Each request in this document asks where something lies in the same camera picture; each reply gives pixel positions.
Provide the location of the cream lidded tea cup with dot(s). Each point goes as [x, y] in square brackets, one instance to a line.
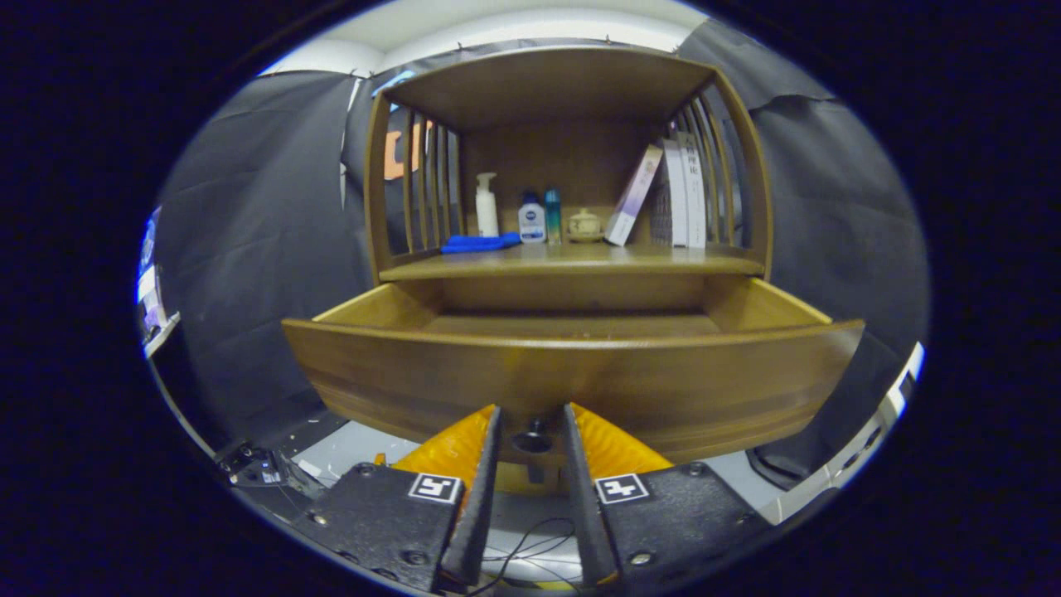
[584, 225]

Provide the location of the slim teal bottle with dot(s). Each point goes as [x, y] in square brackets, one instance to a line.
[553, 217]

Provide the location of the white trim strip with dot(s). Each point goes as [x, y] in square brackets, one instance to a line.
[862, 444]

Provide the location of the white book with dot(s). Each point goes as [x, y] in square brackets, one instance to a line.
[695, 191]

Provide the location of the patterned cover book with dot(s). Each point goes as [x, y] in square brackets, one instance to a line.
[675, 199]

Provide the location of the white lotion bottle dark cap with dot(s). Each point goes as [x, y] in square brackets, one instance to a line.
[531, 222]

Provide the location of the wooden countertop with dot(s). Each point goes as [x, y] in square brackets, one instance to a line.
[572, 261]

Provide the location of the printed wall poster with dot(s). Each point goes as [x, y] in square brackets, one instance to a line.
[151, 282]

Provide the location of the wooden drawer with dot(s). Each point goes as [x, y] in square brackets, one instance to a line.
[580, 381]

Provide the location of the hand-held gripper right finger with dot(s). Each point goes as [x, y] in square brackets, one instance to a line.
[580, 497]

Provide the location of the white pump bottle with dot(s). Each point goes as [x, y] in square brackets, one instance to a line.
[486, 211]

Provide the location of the wooden cabinet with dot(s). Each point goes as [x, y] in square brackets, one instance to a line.
[564, 91]

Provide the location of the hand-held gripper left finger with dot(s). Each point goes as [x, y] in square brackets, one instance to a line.
[481, 497]

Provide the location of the blue folded cloth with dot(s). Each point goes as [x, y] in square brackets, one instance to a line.
[477, 243]

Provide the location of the black floor device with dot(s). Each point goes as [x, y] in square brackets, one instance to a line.
[253, 468]

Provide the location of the purple book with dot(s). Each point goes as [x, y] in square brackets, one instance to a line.
[632, 199]

